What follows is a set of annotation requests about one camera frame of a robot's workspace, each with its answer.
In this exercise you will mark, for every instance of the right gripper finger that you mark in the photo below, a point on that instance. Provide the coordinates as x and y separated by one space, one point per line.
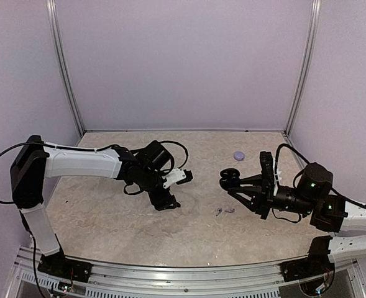
250 197
251 181

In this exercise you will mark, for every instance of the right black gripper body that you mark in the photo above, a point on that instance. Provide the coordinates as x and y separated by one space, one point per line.
267 202

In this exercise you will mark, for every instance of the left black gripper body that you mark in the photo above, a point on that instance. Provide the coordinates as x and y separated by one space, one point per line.
159 201

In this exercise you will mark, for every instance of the black earbud charging case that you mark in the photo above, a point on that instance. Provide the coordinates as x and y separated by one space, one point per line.
230 178

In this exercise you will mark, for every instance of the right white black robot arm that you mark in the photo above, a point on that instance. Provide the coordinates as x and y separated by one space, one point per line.
314 197

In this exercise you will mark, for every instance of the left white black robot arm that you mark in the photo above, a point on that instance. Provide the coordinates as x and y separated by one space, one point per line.
151 168

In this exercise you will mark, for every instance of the purple round charging case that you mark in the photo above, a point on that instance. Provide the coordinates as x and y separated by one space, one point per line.
239 156

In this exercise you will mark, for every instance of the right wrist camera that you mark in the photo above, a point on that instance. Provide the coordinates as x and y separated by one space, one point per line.
270 175

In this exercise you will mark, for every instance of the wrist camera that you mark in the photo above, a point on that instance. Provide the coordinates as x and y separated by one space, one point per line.
177 176
270 175

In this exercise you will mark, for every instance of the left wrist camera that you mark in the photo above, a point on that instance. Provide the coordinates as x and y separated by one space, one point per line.
177 176

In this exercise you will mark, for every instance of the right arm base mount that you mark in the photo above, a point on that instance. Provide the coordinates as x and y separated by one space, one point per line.
315 263

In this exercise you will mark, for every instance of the front aluminium rail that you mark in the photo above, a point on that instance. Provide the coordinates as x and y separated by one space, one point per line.
105 279

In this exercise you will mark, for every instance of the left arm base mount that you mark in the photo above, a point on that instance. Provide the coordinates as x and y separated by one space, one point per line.
60 266

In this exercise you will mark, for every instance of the right aluminium frame post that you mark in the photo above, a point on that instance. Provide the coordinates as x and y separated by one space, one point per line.
305 66

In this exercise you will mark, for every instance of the aluminium frame post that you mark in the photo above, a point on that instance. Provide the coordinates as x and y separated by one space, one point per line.
62 65
305 66

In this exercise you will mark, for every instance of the left aluminium frame post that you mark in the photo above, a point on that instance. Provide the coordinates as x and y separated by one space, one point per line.
62 65

